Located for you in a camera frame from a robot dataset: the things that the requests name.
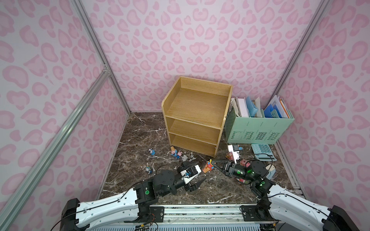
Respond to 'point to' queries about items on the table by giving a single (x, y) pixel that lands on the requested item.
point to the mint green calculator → (260, 148)
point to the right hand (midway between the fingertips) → (212, 165)
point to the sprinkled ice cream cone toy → (209, 167)
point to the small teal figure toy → (148, 170)
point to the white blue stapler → (271, 171)
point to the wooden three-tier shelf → (195, 110)
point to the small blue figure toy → (152, 151)
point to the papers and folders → (249, 107)
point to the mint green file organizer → (255, 130)
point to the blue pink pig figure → (174, 153)
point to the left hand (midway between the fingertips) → (200, 168)
